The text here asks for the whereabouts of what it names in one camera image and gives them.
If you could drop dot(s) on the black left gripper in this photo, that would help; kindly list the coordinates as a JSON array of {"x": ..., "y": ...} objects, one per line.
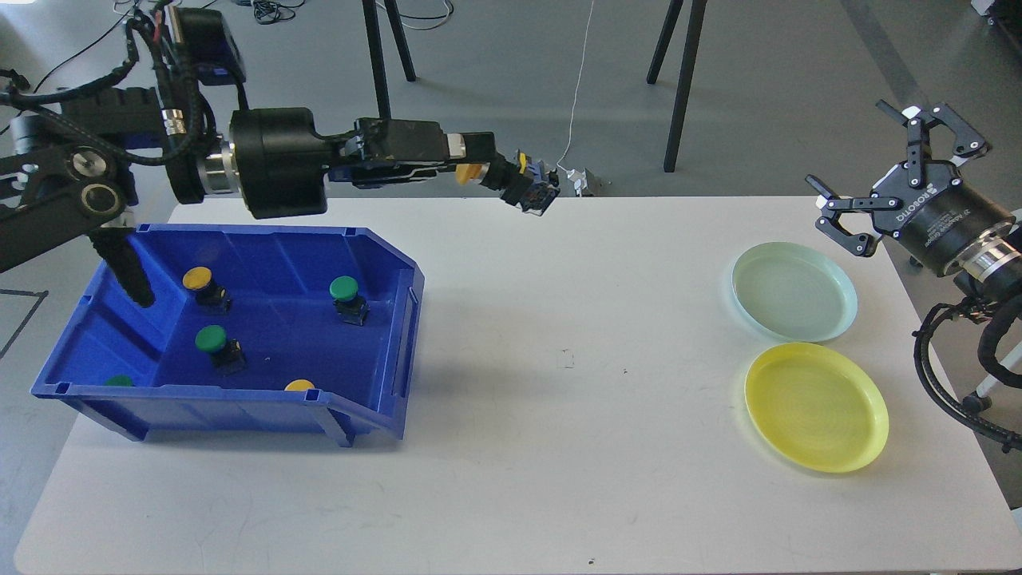
[{"x": 277, "y": 161}]

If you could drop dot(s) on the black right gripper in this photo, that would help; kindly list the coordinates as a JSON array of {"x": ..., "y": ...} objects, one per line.
[{"x": 950, "y": 228}]

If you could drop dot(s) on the green push button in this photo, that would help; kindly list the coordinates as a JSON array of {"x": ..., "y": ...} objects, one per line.
[
  {"x": 350, "y": 305},
  {"x": 120, "y": 381},
  {"x": 226, "y": 354}
]

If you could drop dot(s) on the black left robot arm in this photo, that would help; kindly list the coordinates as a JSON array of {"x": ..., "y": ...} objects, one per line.
[{"x": 178, "y": 102}]

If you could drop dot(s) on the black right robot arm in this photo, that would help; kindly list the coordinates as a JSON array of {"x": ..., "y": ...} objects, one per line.
[{"x": 849, "y": 222}]

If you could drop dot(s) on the light green plastic plate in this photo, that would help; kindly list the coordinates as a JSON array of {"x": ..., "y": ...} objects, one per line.
[{"x": 792, "y": 293}]

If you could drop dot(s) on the yellow plastic plate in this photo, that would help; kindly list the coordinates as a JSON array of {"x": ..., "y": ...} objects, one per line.
[{"x": 816, "y": 408}]

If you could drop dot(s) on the yellow push button front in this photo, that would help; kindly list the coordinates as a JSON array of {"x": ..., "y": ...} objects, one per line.
[{"x": 299, "y": 385}]

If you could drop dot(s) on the white power plug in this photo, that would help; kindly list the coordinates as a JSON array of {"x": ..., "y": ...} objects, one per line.
[{"x": 584, "y": 183}]

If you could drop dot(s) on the blue plastic storage bin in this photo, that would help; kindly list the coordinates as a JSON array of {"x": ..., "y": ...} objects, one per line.
[{"x": 253, "y": 327}]

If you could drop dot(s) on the black tripod leg right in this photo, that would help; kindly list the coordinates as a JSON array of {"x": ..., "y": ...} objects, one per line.
[{"x": 693, "y": 35}]

